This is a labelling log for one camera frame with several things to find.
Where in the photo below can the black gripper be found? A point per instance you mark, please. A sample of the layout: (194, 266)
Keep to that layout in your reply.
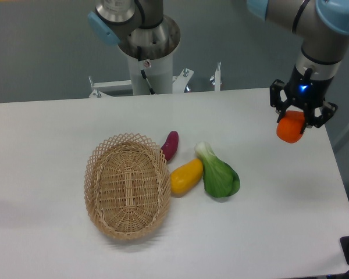
(304, 93)

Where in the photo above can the orange toy fruit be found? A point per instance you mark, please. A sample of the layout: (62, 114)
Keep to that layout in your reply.
(289, 127)

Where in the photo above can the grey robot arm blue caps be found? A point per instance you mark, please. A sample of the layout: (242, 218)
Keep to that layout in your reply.
(142, 31)

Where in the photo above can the green toy bok choy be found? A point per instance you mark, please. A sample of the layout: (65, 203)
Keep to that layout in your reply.
(220, 179)

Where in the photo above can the purple toy sweet potato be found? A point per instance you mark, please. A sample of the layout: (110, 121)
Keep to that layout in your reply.
(169, 148)

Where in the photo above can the yellow toy pepper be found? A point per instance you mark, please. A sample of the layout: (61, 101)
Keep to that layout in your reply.
(187, 176)

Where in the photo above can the woven wicker basket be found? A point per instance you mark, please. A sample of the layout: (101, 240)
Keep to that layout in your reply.
(127, 187)

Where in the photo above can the white metal base frame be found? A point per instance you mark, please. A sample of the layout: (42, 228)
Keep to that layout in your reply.
(180, 84)

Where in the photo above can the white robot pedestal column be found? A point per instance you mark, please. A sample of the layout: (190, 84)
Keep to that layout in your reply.
(158, 73)

